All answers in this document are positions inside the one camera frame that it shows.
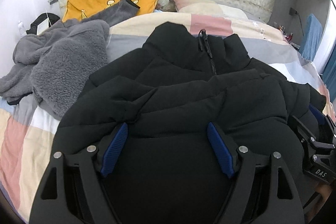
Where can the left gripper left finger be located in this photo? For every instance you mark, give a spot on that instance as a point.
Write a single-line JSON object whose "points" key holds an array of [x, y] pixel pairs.
{"points": [[71, 188]]}

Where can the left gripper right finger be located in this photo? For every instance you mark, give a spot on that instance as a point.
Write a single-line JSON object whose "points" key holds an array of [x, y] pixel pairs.
{"points": [[262, 189]]}

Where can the black puffer jacket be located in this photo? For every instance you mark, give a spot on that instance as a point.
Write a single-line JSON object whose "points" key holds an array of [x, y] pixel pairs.
{"points": [[167, 92]]}

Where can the person's right hand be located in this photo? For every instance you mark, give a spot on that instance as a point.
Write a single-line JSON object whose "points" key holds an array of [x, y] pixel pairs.
{"points": [[324, 190]]}

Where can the blue curtain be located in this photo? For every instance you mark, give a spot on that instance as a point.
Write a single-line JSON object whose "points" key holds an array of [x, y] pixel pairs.
{"points": [[329, 76]]}

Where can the checkered patchwork duvet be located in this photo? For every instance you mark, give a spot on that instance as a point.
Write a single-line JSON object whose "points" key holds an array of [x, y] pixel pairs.
{"points": [[28, 129]]}

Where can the bottles on bedside shelf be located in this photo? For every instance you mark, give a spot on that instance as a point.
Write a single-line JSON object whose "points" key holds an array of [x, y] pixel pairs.
{"points": [[287, 36]]}

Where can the blue towel covered chair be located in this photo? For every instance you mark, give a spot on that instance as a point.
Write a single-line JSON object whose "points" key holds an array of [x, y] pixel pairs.
{"points": [[311, 38]]}

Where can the grey fleece garment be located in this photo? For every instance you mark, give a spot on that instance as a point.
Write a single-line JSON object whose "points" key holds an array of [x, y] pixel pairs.
{"points": [[55, 65]]}

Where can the white plastic bottle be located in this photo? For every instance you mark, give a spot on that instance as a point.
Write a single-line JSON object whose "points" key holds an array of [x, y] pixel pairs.
{"points": [[22, 29]]}

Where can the black bag on nightstand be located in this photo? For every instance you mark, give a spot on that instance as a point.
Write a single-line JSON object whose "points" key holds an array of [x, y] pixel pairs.
{"points": [[42, 22]]}

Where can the checkered pillow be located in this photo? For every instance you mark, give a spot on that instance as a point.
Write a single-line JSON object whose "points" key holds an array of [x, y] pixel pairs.
{"points": [[210, 8]]}

